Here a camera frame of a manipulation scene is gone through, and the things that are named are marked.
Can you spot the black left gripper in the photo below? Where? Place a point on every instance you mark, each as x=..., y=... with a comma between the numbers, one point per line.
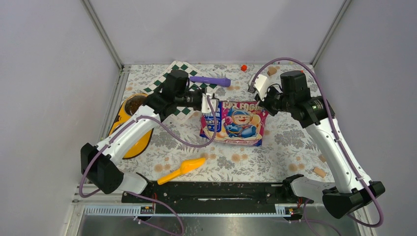
x=199, y=91

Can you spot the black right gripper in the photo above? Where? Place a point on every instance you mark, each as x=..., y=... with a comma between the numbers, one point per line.
x=266, y=103

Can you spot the cat food bag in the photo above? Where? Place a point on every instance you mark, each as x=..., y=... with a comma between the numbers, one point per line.
x=238, y=123

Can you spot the yellow plastic scoop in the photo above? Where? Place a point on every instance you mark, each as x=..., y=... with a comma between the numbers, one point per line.
x=185, y=167

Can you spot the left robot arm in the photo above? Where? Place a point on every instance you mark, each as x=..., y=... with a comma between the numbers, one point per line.
x=99, y=162

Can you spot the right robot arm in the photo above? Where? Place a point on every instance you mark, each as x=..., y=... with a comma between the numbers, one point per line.
x=352, y=187

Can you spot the green white checkered board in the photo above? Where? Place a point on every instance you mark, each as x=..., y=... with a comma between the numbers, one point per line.
x=181, y=114

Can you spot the brown wooden block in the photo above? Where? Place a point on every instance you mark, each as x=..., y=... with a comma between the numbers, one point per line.
x=271, y=70

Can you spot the purple plastic cylinder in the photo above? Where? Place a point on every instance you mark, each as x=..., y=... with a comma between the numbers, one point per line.
x=224, y=82

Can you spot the floral tablecloth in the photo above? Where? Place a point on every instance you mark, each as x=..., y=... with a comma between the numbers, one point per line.
x=287, y=149

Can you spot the wooden dowel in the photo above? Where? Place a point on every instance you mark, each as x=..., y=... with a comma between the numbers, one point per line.
x=320, y=172

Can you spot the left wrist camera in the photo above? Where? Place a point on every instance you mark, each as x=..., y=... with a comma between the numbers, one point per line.
x=209, y=103

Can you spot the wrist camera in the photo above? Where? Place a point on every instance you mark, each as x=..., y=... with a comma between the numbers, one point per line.
x=209, y=103
x=259, y=85

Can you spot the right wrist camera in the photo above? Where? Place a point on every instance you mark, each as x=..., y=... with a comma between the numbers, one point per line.
x=259, y=85

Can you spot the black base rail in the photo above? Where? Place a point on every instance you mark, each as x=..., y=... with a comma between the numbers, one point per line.
x=217, y=197

